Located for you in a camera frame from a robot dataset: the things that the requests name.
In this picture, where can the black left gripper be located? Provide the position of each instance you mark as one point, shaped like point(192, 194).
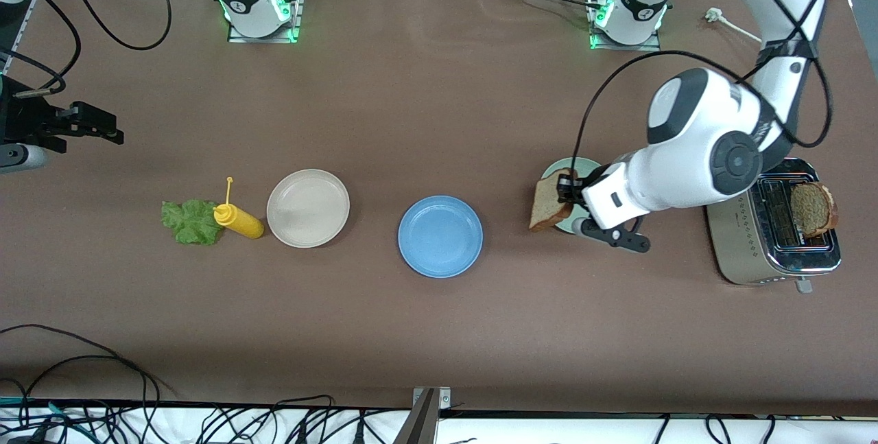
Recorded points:
point(579, 184)

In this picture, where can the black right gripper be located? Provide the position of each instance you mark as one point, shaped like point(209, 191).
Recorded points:
point(20, 121)

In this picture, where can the brown bread slice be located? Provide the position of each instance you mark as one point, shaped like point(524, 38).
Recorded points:
point(545, 207)
point(813, 209)

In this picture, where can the green lettuce leaf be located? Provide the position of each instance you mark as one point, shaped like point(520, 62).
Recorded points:
point(186, 222)

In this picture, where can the yellow mustard squeeze bottle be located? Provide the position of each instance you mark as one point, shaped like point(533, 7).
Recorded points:
point(241, 223)

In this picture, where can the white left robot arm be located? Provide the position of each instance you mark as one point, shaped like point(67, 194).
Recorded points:
point(706, 142)

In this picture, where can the pale green plate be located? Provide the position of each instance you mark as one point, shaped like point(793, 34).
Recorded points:
point(576, 167)

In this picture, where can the blue plate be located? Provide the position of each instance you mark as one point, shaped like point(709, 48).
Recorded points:
point(439, 238)

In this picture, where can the beige plate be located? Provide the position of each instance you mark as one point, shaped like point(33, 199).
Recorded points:
point(309, 207)

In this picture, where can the beige chrome toaster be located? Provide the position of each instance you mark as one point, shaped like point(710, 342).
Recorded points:
point(741, 252)

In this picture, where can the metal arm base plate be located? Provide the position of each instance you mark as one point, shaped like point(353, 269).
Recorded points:
point(297, 12)
point(651, 47)

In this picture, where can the metal corner bracket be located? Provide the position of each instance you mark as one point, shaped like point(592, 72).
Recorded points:
point(444, 397)

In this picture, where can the dark aluminium post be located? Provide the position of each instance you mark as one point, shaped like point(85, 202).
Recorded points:
point(418, 427)

